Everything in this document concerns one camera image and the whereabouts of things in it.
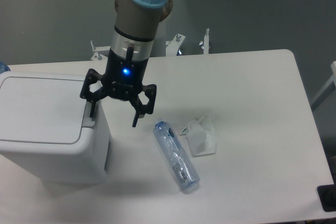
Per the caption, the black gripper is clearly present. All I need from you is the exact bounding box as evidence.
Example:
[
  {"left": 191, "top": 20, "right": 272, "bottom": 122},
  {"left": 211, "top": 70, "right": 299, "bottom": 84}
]
[{"left": 79, "top": 49, "right": 158, "bottom": 128}]

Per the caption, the white plastic trash can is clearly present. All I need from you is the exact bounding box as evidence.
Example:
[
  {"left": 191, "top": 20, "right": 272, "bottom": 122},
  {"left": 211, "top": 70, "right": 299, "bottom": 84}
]
[{"left": 1, "top": 71, "right": 112, "bottom": 184}]

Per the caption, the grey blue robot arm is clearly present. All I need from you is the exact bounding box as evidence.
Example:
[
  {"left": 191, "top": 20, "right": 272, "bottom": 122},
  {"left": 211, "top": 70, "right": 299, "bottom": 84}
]
[{"left": 80, "top": 0, "right": 172, "bottom": 119}]

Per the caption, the blue object behind trash can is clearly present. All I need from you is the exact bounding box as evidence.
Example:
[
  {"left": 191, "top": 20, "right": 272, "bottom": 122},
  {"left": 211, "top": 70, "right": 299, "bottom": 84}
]
[{"left": 0, "top": 61, "right": 11, "bottom": 74}]

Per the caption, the crumpled white plastic wrapper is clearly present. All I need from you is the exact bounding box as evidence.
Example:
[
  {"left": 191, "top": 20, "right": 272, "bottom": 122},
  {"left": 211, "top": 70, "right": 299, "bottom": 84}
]
[{"left": 179, "top": 113, "right": 217, "bottom": 157}]

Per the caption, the clear blue plastic bottle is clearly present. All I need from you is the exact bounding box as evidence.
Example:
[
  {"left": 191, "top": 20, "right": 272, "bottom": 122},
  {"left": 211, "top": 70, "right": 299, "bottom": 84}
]
[{"left": 153, "top": 119, "right": 200, "bottom": 194}]

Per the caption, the black clamp at table edge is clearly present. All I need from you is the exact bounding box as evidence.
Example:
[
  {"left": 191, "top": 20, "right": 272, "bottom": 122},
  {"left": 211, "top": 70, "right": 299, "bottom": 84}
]
[{"left": 317, "top": 184, "right": 335, "bottom": 212}]

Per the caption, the white left base bracket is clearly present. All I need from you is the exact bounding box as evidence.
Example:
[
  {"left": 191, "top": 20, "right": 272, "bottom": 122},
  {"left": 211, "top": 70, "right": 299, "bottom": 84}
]
[{"left": 90, "top": 40, "right": 110, "bottom": 61}]

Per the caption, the white base bracket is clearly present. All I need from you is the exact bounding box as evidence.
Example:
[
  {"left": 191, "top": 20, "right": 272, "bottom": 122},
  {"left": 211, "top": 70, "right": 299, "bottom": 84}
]
[
  {"left": 165, "top": 34, "right": 186, "bottom": 57},
  {"left": 199, "top": 28, "right": 211, "bottom": 55},
  {"left": 90, "top": 40, "right": 110, "bottom": 61}
]

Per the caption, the white middle base bracket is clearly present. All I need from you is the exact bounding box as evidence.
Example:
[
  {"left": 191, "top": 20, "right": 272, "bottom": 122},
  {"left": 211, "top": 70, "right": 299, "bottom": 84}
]
[{"left": 165, "top": 34, "right": 186, "bottom": 57}]

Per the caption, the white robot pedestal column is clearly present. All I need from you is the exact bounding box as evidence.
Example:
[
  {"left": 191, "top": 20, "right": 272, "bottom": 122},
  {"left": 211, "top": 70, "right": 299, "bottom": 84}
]
[{"left": 150, "top": 0, "right": 173, "bottom": 58}]

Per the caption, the white right base bracket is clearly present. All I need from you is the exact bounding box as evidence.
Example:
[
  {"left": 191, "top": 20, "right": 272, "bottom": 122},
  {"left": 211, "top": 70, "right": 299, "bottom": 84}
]
[{"left": 199, "top": 28, "right": 211, "bottom": 55}]

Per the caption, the white frame at right edge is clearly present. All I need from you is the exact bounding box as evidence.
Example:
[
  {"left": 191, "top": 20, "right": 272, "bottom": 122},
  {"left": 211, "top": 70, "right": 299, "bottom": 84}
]
[{"left": 310, "top": 61, "right": 335, "bottom": 111}]

